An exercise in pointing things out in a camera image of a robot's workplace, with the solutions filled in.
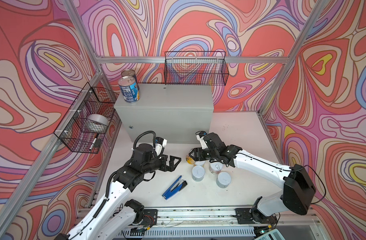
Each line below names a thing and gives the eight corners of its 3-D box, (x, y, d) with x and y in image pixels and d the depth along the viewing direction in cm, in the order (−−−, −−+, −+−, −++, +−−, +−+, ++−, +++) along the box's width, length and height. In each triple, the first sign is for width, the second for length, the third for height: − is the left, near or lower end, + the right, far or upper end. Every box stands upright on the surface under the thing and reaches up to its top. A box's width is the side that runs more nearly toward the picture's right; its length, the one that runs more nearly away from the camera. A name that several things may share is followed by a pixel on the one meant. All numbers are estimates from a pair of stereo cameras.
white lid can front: (191, 181, 87) (192, 177, 82) (191, 169, 91) (191, 165, 87) (204, 181, 87) (205, 177, 82) (203, 169, 91) (204, 165, 87)
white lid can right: (216, 188, 84) (218, 185, 80) (215, 175, 89) (216, 171, 85) (230, 188, 84) (232, 185, 80) (227, 175, 89) (229, 171, 85)
